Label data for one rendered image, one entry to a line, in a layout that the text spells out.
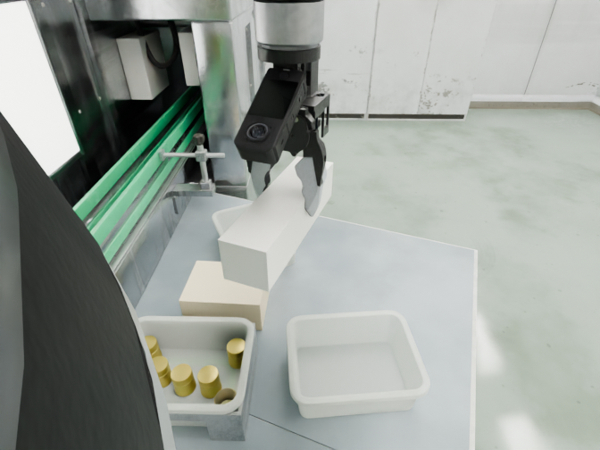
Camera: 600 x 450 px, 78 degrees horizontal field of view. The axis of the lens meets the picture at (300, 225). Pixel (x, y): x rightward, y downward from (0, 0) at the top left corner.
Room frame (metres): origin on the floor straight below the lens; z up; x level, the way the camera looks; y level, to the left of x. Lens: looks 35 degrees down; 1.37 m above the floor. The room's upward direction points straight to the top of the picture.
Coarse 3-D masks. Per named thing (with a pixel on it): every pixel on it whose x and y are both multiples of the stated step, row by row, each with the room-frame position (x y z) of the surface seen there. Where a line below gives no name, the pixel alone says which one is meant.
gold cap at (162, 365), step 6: (156, 360) 0.38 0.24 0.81; (162, 360) 0.38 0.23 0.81; (156, 366) 0.37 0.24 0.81; (162, 366) 0.37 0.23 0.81; (168, 366) 0.38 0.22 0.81; (162, 372) 0.36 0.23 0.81; (168, 372) 0.37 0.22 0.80; (162, 378) 0.36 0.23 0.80; (168, 378) 0.37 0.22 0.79; (162, 384) 0.36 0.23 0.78; (168, 384) 0.37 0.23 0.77
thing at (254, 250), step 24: (288, 168) 0.51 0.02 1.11; (264, 192) 0.44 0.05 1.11; (288, 192) 0.44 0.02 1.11; (240, 216) 0.38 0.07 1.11; (264, 216) 0.38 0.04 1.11; (288, 216) 0.38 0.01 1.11; (312, 216) 0.45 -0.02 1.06; (240, 240) 0.33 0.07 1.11; (264, 240) 0.33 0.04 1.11; (288, 240) 0.37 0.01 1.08; (240, 264) 0.32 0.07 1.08; (264, 264) 0.31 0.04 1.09; (264, 288) 0.31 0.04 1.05
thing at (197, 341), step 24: (168, 336) 0.44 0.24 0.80; (192, 336) 0.44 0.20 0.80; (216, 336) 0.44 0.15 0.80; (240, 336) 0.44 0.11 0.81; (168, 360) 0.41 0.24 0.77; (192, 360) 0.41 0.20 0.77; (216, 360) 0.41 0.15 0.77; (240, 384) 0.32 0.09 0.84; (168, 408) 0.29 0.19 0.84; (192, 408) 0.29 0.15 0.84; (216, 408) 0.29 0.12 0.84
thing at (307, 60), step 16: (320, 48) 0.45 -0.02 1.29; (288, 64) 0.44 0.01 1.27; (304, 64) 0.46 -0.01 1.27; (304, 96) 0.46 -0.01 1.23; (320, 96) 0.47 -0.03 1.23; (304, 112) 0.42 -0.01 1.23; (320, 112) 0.45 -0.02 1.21; (304, 128) 0.42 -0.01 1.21; (288, 144) 0.42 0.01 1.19; (304, 144) 0.42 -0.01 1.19
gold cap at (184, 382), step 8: (176, 368) 0.37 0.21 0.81; (184, 368) 0.37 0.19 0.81; (176, 376) 0.35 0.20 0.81; (184, 376) 0.35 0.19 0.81; (192, 376) 0.36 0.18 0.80; (176, 384) 0.35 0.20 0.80; (184, 384) 0.35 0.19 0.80; (192, 384) 0.36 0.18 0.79; (176, 392) 0.35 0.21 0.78; (184, 392) 0.35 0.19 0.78; (192, 392) 0.35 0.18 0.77
